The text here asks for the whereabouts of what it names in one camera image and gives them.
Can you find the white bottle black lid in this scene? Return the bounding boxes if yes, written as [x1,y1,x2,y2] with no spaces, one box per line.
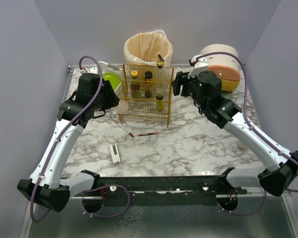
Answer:
[236,140,248,150]

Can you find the round drawer organizer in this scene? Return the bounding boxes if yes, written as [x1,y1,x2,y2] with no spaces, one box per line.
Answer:
[200,44,241,100]

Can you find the green fried egg plate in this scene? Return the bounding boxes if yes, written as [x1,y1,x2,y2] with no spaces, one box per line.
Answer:
[103,72,121,90]

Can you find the red sauce bottle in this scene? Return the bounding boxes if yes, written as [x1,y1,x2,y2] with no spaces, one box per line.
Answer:
[130,70,141,99]

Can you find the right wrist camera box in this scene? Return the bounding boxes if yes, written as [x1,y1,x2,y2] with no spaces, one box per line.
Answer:
[188,55,208,78]

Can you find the gold spice jar black cap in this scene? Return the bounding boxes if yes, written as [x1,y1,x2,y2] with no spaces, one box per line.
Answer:
[144,71,153,98]

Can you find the white rectangular case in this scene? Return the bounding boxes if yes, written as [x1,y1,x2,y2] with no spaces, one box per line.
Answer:
[109,143,121,164]

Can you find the white plastic basket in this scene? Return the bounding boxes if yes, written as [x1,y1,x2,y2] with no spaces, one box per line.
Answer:
[99,61,122,97]

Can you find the clear glass oil bottle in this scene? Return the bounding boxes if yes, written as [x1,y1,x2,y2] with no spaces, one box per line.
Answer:
[155,55,167,87]

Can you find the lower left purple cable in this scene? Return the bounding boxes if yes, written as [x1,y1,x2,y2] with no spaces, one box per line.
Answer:
[81,184,130,219]

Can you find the bin with plastic bag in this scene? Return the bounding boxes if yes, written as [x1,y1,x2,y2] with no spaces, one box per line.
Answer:
[124,30,173,67]

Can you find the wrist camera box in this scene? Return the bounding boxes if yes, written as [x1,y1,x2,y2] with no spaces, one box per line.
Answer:
[87,66,99,74]
[188,55,208,78]

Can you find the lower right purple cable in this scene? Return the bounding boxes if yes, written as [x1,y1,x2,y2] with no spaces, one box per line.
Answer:
[216,189,267,216]

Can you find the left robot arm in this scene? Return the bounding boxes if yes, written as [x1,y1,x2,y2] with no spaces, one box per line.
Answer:
[17,73,119,212]

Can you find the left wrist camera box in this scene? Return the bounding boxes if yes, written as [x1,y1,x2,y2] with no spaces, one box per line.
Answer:
[87,66,99,74]

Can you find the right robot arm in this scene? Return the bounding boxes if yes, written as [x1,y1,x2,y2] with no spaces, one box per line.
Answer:
[171,71,298,196]

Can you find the red filled tube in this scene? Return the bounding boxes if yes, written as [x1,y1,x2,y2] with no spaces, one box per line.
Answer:
[137,132,159,137]

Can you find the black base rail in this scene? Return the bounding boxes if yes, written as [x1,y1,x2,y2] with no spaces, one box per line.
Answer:
[72,167,248,206]

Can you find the clear shaker green lid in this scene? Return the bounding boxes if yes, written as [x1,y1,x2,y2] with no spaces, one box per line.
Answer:
[113,100,129,114]

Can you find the gold wire rack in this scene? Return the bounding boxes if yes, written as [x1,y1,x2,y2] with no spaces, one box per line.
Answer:
[119,64,174,126]

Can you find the white red marker pen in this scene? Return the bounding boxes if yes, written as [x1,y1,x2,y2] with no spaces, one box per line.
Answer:
[117,122,135,138]

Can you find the small yellow label bottle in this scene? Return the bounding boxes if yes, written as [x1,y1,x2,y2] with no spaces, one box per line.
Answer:
[156,88,164,112]

